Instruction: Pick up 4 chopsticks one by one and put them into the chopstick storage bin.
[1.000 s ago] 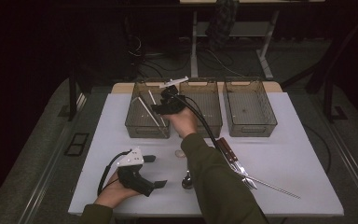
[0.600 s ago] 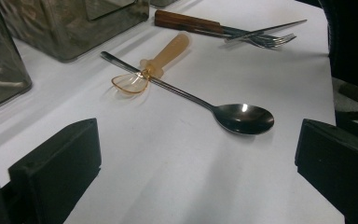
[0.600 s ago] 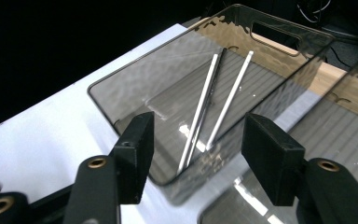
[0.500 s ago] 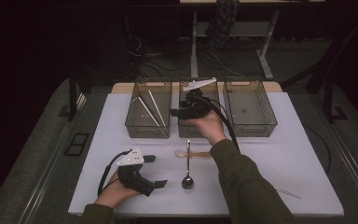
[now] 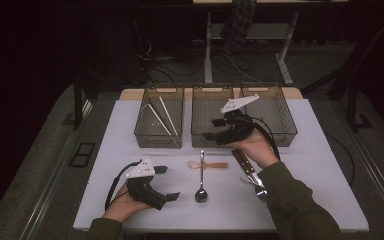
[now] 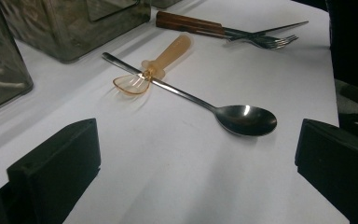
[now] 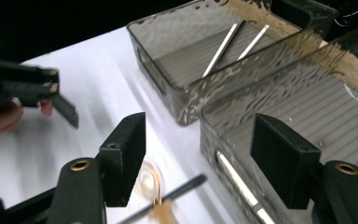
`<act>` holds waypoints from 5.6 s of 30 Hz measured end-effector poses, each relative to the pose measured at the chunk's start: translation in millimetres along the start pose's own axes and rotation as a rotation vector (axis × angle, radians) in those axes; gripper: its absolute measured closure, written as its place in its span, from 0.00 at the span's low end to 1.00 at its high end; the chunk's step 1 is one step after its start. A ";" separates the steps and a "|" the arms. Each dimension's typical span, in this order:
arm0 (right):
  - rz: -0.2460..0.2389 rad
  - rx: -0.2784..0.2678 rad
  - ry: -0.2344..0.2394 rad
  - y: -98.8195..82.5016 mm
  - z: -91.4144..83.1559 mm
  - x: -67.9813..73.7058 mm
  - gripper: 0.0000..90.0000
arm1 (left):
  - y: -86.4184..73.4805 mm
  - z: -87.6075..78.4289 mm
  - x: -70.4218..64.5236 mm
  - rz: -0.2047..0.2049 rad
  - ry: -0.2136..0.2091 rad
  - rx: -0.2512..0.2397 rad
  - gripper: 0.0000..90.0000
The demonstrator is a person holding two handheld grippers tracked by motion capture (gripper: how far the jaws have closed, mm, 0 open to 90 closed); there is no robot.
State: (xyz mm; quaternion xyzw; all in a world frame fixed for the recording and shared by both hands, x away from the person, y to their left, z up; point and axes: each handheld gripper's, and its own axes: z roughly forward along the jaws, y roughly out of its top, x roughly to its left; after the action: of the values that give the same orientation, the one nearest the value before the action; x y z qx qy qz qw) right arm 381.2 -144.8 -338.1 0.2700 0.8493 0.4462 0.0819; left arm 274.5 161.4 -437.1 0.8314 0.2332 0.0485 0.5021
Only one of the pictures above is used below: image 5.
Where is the metal spoon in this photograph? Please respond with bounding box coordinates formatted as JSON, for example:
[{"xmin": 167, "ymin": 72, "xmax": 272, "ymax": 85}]
[{"xmin": 194, "ymin": 149, "xmax": 209, "ymax": 204}]

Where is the black metal stand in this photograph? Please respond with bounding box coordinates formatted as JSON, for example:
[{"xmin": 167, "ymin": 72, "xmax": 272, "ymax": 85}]
[
  {"xmin": 72, "ymin": 71, "xmax": 99, "ymax": 131},
  {"xmin": 301, "ymin": 13, "xmax": 384, "ymax": 132}
]

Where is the black floor socket frame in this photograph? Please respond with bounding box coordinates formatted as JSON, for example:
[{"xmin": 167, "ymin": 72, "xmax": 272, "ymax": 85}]
[{"xmin": 68, "ymin": 142, "xmax": 97, "ymax": 168}]

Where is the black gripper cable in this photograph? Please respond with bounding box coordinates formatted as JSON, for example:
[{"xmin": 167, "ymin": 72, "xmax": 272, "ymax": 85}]
[
  {"xmin": 104, "ymin": 160, "xmax": 143, "ymax": 212},
  {"xmin": 243, "ymin": 114, "xmax": 282, "ymax": 162}
]

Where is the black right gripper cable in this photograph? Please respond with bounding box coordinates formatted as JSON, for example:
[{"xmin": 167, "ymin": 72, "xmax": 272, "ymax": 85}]
[{"xmin": 243, "ymin": 114, "xmax": 282, "ymax": 162}]

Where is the bundle of black floor cables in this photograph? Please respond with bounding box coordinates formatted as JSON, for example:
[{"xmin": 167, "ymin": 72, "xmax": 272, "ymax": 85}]
[{"xmin": 136, "ymin": 36, "xmax": 268, "ymax": 84}]

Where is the white table cover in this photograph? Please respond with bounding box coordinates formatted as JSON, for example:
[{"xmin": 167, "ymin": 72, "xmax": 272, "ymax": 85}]
[{"xmin": 72, "ymin": 98, "xmax": 370, "ymax": 233}]

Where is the thin black floor cable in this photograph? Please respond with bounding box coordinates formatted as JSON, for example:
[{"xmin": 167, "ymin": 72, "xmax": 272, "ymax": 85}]
[{"xmin": 324, "ymin": 132, "xmax": 357, "ymax": 188}]

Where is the metal floor rail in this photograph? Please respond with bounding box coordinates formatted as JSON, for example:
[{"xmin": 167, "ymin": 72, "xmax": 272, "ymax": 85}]
[
  {"xmin": 19, "ymin": 99, "xmax": 94, "ymax": 240},
  {"xmin": 352, "ymin": 128, "xmax": 384, "ymax": 231}
]

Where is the wooden spoon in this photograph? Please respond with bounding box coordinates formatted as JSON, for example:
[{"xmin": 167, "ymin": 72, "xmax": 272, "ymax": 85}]
[{"xmin": 187, "ymin": 160, "xmax": 229, "ymax": 170}]

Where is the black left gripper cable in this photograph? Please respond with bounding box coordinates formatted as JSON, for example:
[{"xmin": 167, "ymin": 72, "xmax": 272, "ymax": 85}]
[{"xmin": 104, "ymin": 160, "xmax": 143, "ymax": 212}]

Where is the white metal frame desk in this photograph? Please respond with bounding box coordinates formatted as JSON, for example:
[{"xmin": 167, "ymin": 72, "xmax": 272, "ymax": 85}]
[{"xmin": 192, "ymin": 0, "xmax": 349, "ymax": 85}]

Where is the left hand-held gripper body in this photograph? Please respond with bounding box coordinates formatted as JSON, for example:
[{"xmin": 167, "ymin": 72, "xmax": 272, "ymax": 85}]
[{"xmin": 125, "ymin": 157, "xmax": 168, "ymax": 212}]

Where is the person's left hand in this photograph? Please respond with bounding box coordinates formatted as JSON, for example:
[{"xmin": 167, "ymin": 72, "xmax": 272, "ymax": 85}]
[{"xmin": 102, "ymin": 184, "xmax": 153, "ymax": 224}]

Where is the white floor cable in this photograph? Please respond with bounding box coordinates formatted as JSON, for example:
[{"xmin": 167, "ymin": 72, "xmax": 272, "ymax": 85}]
[{"xmin": 220, "ymin": 52, "xmax": 264, "ymax": 84}]

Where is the dark plaid cloth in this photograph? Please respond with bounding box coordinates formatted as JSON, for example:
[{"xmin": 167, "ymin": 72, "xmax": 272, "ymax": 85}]
[{"xmin": 220, "ymin": 0, "xmax": 258, "ymax": 54}]

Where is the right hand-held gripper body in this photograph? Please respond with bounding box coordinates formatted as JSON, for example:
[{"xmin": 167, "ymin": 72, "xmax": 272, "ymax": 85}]
[{"xmin": 213, "ymin": 93, "xmax": 261, "ymax": 147}]

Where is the wooden handled knife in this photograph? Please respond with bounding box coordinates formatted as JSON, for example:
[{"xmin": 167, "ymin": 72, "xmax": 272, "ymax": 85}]
[{"xmin": 231, "ymin": 148, "xmax": 259, "ymax": 188}]

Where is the person's right hand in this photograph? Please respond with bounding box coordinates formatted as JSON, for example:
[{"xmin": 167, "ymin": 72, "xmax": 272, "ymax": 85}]
[{"xmin": 224, "ymin": 128, "xmax": 281, "ymax": 170}]

